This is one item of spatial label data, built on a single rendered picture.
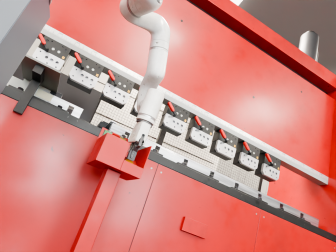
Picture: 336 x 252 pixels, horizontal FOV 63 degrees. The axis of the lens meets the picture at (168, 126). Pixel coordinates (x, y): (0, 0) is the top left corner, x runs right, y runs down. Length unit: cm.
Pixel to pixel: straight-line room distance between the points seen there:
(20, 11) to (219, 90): 143
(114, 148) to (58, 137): 36
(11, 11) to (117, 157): 61
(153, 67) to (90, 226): 71
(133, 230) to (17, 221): 51
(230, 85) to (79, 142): 115
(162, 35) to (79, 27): 61
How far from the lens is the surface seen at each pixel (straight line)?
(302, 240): 212
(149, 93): 125
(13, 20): 83
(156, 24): 135
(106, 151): 112
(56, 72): 137
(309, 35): 315
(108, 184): 116
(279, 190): 286
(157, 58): 129
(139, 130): 118
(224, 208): 170
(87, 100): 217
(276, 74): 243
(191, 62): 194
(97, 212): 115
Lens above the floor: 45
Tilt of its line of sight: 23 degrees up
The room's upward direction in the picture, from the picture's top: 19 degrees clockwise
